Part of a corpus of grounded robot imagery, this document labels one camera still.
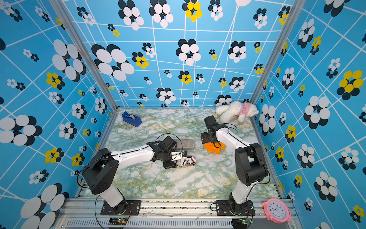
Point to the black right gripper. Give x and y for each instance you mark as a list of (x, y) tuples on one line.
[(204, 139)]

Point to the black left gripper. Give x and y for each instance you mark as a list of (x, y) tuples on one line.
[(171, 164)]

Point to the orange microfiber cloth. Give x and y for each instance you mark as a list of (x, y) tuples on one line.
[(214, 147)]

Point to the newspaper print eyeglass case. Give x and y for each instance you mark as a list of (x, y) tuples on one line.
[(186, 161)]

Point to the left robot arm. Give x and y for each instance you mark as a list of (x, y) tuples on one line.
[(100, 172)]

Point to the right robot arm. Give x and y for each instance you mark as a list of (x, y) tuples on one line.
[(250, 163)]

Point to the grey rectangular case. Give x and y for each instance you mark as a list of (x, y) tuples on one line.
[(185, 144)]

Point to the white plush dog toy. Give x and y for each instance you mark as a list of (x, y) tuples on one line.
[(241, 110)]

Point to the blue tape dispenser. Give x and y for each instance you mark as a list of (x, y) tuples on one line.
[(132, 119)]

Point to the pink alarm clock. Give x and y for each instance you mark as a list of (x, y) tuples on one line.
[(276, 211)]

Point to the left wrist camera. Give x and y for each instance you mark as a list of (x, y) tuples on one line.
[(178, 155)]

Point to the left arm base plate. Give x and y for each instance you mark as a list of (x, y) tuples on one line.
[(125, 208)]

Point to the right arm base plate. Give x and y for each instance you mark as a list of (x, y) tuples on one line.
[(231, 208)]

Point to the aluminium front rail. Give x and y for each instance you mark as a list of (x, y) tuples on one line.
[(85, 213)]

